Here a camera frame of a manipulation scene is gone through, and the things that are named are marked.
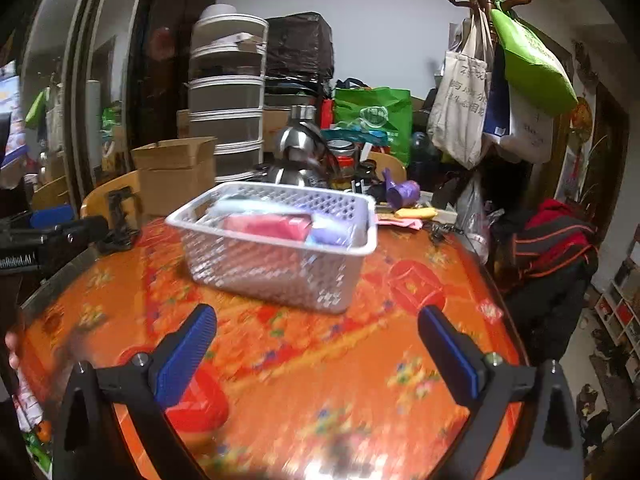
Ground red tissue pack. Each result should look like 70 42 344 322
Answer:
222 214 313 242

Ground person's left hand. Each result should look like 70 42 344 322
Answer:
5 330 22 396

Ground bright green hanging bag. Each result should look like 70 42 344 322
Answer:
490 0 578 116

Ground green shopping bag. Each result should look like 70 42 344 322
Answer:
334 86 413 166

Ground mirrored wardrobe door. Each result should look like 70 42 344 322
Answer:
20 0 151 201

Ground purple tissue pack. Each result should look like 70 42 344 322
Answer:
307 224 352 247

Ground white cube shelf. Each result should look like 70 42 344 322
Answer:
592 225 640 361

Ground black plastic wrapped box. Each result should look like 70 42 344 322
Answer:
264 11 335 81

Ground wooden chair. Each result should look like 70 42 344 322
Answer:
365 152 407 186
80 170 146 226

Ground stacked clear plastic drawers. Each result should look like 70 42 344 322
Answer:
187 5 269 183

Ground stainless steel kettle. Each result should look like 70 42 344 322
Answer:
265 105 331 188

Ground white perforated plastic basket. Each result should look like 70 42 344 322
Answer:
165 182 378 315

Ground beige canvas tote bag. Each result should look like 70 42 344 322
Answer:
427 10 488 170

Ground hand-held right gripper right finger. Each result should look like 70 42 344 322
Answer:
417 305 586 480

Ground open cardboard box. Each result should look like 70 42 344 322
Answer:
131 136 218 217

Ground glass jar with red lid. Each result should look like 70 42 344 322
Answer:
330 140 358 188

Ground red soft packet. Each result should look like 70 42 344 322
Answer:
164 364 231 433

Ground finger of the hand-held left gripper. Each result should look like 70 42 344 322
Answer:
50 216 110 257
29 205 76 230

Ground clear plastic bag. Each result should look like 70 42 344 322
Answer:
455 175 491 261

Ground light blue tissue pack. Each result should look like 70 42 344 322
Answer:
207 198 321 223

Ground blue white hanging bag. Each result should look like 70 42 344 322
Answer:
482 50 553 163

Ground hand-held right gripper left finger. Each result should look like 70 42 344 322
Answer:
52 304 218 480

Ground purple plastic scoop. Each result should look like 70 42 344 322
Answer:
382 167 420 208

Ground black phone clamp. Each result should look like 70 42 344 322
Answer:
97 187 141 253

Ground pink paper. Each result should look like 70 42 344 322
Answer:
376 214 423 228

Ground red black striped jacket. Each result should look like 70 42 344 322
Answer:
500 199 598 291

